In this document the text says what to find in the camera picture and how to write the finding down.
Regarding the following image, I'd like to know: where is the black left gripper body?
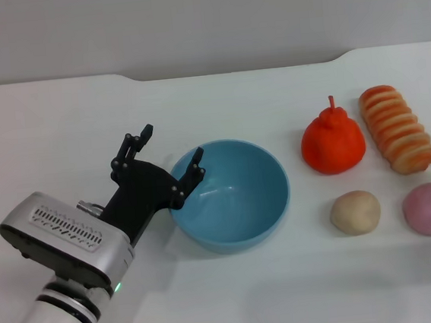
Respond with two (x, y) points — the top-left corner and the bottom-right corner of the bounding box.
(95, 155), (189, 250)

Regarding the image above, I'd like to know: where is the blue bowl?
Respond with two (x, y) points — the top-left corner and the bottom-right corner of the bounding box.
(163, 134), (296, 259)

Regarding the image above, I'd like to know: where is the orange toy fruit with stem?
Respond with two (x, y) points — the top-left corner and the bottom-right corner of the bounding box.
(296, 92), (369, 178)

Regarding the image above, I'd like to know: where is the orange striped bread roll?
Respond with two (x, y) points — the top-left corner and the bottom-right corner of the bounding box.
(357, 80), (431, 178)

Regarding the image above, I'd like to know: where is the beige round bun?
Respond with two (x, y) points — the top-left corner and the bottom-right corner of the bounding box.
(327, 188), (383, 238)

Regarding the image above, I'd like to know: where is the left arm cable with plug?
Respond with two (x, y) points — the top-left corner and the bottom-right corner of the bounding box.
(75, 197), (106, 220)

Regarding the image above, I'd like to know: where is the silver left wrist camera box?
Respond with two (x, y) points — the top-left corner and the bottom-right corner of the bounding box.
(0, 182), (140, 306)

